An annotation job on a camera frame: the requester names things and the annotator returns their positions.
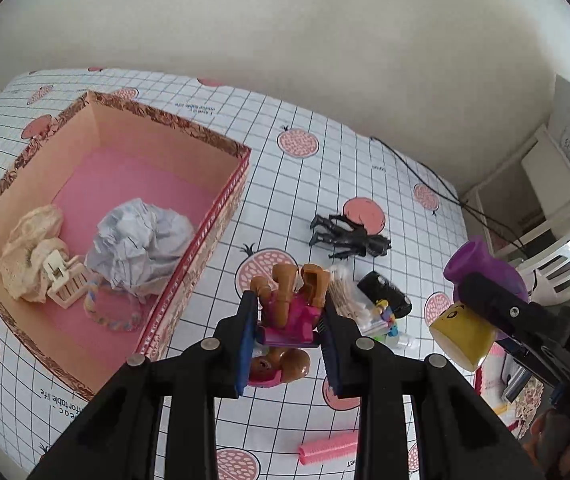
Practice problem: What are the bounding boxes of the cream hair clip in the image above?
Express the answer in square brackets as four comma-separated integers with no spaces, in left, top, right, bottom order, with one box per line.
[41,250,91,308]

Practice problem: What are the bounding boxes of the person's right hand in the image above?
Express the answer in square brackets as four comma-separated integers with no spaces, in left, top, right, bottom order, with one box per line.
[527,406,570,468]

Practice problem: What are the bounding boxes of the cream lace cloth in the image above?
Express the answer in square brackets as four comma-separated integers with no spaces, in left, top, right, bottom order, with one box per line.
[0,204,66,303]

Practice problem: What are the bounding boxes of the grid print covered desktop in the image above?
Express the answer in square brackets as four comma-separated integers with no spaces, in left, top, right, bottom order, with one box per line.
[0,67,530,480]

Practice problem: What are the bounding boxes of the colourful plastic clips toy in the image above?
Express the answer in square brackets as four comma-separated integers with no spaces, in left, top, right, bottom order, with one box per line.
[374,299,401,338]

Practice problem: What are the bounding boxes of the black toy car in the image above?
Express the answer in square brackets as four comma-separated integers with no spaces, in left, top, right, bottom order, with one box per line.
[357,271,412,320]

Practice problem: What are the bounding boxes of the white paper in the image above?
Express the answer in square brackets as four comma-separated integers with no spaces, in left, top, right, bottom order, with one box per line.
[85,198,196,298]

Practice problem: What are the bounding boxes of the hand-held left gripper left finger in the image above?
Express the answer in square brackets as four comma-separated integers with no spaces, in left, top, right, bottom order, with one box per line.
[30,290,261,480]

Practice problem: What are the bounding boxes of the rainbow braided bracelet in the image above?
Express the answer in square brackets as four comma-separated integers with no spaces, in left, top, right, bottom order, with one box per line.
[82,280,145,332]

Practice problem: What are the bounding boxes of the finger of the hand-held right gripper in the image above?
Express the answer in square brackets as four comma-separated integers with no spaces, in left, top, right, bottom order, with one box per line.
[457,272,570,357]

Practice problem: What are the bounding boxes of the floral pink gift box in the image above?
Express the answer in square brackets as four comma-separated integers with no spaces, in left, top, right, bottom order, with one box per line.
[0,91,252,402]

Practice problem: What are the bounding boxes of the black action figure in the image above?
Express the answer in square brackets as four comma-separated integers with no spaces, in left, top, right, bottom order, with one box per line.
[309,212,392,261]

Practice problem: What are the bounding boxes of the white shelf unit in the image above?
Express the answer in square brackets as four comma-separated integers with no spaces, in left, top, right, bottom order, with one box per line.
[460,125,570,261]

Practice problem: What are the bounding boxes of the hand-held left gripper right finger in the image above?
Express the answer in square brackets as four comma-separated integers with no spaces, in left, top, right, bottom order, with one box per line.
[317,295,536,480]

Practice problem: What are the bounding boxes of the pink hair roller clip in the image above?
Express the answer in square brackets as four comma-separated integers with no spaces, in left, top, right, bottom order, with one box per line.
[299,431,361,467]

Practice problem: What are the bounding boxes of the purple and yellow mushroom toy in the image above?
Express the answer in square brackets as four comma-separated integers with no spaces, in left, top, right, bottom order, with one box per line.
[427,237,530,372]

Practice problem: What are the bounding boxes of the black cable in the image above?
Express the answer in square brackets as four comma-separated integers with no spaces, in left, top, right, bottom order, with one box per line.
[457,200,520,248]
[370,136,528,253]

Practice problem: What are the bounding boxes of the cotton swab pack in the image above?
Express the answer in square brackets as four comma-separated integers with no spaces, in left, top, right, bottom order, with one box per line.
[327,265,381,336]

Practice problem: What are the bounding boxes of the brown dog figure pink outfit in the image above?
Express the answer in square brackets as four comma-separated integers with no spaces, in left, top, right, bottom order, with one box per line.
[247,262,332,388]

